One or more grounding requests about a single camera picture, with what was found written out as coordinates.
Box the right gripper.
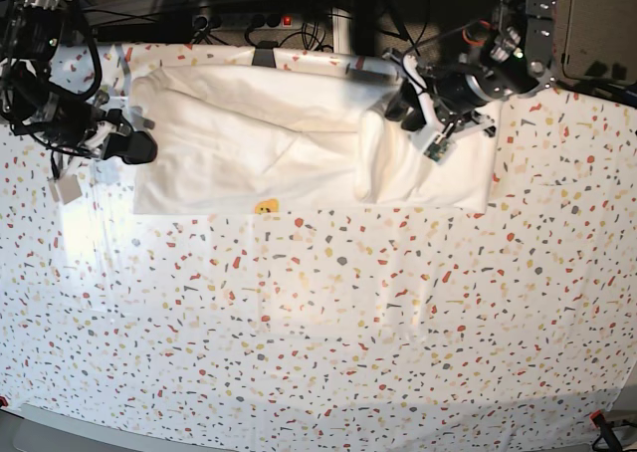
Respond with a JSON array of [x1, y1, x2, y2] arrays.
[[47, 90, 158, 205]]

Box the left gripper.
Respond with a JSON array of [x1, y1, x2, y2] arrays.
[[382, 49, 498, 163]]

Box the white printed T-shirt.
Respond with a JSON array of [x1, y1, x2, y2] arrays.
[[129, 65, 496, 215]]

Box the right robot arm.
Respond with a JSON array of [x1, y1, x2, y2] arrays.
[[1, 0, 158, 204]]

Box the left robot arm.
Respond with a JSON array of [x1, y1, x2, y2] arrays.
[[383, 0, 556, 163]]

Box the white metal table leg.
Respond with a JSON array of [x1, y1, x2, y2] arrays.
[[331, 8, 351, 55]]

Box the black power strip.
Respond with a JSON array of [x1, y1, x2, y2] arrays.
[[92, 10, 304, 44]]

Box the black table clamp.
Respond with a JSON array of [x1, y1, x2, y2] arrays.
[[252, 41, 279, 68]]

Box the terrazzo patterned tablecloth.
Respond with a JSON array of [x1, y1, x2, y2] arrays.
[[1, 45, 636, 451]]

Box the red clamp right corner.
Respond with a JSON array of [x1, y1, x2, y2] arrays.
[[590, 411, 623, 452]]

